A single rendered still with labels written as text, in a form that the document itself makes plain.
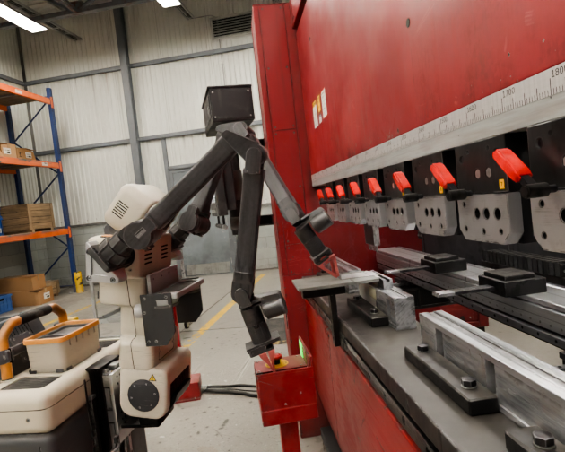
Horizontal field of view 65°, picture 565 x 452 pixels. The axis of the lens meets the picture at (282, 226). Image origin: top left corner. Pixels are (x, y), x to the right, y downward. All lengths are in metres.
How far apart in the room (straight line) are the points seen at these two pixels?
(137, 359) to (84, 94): 8.98
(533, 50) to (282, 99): 1.82
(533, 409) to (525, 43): 0.53
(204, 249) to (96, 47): 4.61
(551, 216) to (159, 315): 1.09
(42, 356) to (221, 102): 1.53
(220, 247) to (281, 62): 6.71
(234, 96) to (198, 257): 6.71
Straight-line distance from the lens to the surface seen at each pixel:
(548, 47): 0.66
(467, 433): 0.84
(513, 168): 0.65
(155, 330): 1.43
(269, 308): 1.25
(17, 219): 9.08
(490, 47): 0.77
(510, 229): 0.73
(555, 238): 0.66
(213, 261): 8.94
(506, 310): 1.33
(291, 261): 2.35
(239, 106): 2.54
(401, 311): 1.33
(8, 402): 1.59
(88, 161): 10.03
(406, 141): 1.06
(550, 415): 0.79
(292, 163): 2.34
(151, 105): 9.51
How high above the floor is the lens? 1.28
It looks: 3 degrees down
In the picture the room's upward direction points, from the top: 6 degrees counter-clockwise
